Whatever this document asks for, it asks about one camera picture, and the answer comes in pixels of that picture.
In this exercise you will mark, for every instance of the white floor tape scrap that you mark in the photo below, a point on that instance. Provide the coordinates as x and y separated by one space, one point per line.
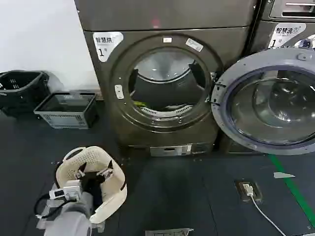
283 175

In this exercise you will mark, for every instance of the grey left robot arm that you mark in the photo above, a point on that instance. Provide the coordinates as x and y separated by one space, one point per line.
66 218

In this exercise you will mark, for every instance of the grey dryer with open drum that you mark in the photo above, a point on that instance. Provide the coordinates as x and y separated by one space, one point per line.
172 19

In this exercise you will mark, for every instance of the metal floor socket box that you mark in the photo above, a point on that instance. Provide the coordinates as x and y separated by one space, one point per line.
257 193

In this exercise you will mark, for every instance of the grey slatted plastic crate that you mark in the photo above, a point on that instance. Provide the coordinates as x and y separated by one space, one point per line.
66 118

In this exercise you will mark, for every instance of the cream perforated laundry basket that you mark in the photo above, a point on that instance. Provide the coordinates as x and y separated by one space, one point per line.
110 177

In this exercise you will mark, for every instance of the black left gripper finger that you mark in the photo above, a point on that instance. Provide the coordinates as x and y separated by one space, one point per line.
106 172
80 173

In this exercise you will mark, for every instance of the green floor tape line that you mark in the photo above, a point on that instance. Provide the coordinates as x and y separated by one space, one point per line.
292 186

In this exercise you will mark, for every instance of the white power plug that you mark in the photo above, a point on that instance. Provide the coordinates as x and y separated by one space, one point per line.
247 189

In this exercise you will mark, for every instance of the clothes in drum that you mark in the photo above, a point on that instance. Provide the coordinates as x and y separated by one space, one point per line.
165 109

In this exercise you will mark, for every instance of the grey dryer with blue label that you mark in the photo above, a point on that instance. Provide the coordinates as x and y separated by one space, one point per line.
280 14

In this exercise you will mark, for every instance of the black plastic laundry basket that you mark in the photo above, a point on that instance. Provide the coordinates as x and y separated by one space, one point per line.
22 93

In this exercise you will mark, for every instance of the round glass dryer door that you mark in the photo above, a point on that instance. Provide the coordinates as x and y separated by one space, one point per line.
268 103

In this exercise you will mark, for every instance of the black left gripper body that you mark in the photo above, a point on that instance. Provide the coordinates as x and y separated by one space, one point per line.
90 183

